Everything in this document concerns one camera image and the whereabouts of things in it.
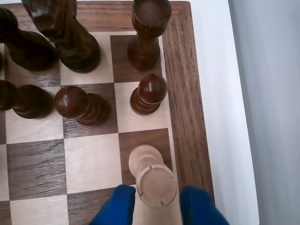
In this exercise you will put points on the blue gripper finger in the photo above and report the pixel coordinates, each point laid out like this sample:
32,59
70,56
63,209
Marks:
199,211
117,208

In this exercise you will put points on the light wooden rook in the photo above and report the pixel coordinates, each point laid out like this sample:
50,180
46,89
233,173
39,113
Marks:
155,185

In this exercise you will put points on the wooden chessboard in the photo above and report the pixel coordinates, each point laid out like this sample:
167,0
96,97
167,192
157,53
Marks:
91,159

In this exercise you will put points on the dark wooden pawn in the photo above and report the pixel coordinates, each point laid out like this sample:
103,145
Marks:
32,103
150,93
79,105

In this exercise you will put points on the dark wooden rook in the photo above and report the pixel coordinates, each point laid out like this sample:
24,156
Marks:
145,47

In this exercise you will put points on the dark wooden knight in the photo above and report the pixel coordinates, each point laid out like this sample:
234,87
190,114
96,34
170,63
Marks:
75,47

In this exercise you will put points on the dark wooden bishop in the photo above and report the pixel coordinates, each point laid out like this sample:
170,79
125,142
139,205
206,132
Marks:
30,51

